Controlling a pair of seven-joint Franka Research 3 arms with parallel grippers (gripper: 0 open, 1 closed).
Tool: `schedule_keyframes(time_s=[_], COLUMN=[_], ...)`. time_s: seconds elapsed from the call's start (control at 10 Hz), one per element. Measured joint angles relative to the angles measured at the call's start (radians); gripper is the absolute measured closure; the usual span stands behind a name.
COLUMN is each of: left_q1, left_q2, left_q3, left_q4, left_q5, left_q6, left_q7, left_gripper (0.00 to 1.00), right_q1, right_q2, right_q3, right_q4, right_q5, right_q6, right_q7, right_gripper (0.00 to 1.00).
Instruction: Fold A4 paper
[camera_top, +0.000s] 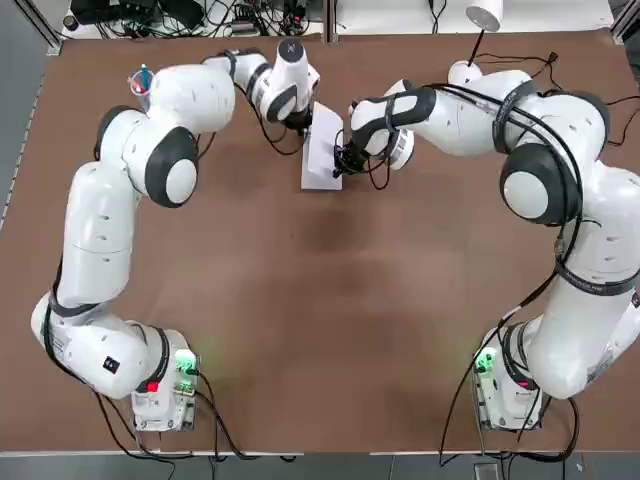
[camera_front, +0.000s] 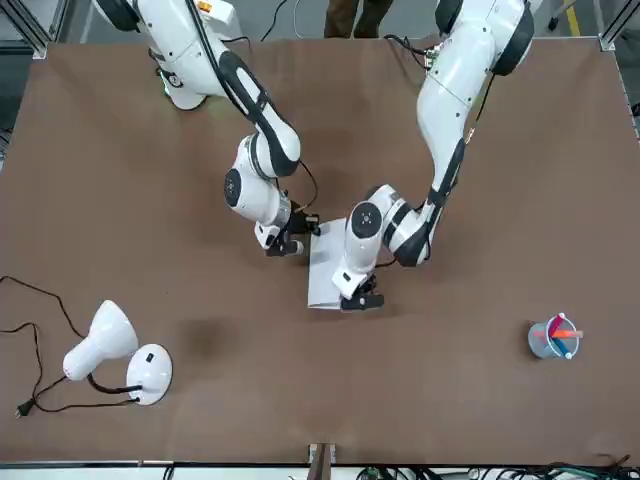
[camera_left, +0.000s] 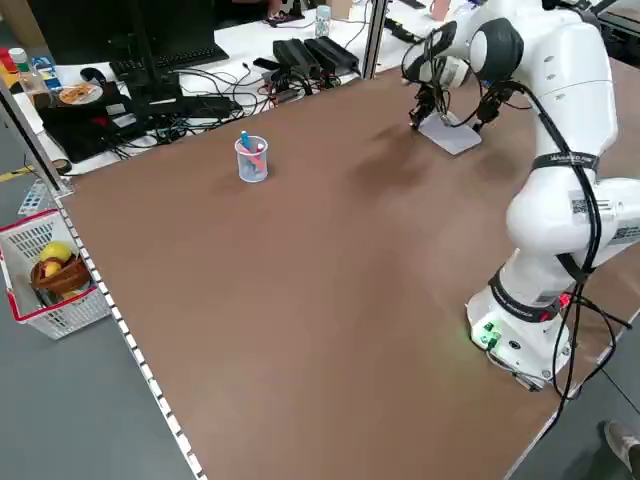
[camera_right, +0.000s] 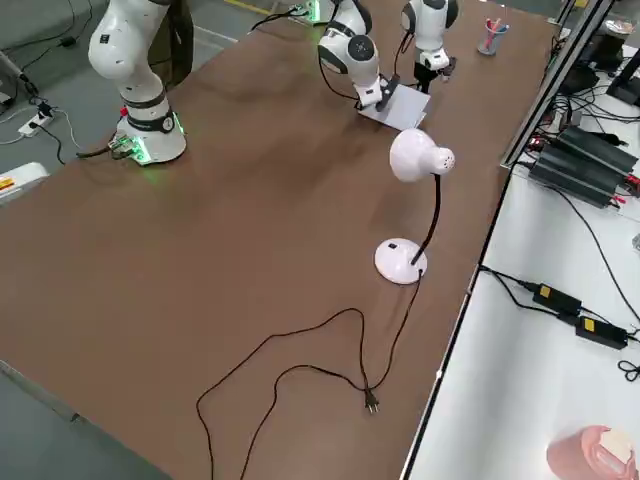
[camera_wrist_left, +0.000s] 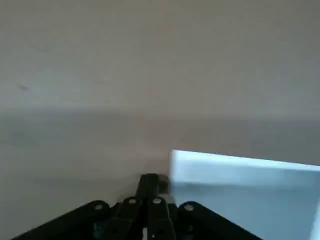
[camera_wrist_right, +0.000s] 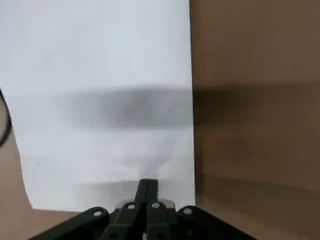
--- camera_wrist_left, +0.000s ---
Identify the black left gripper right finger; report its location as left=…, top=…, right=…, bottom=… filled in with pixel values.
left=146, top=173, right=264, bottom=240

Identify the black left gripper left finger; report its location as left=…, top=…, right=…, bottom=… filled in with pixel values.
left=11, top=173, right=152, bottom=240

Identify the white A4 paper sheet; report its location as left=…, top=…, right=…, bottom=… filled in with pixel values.
left=169, top=149, right=320, bottom=240

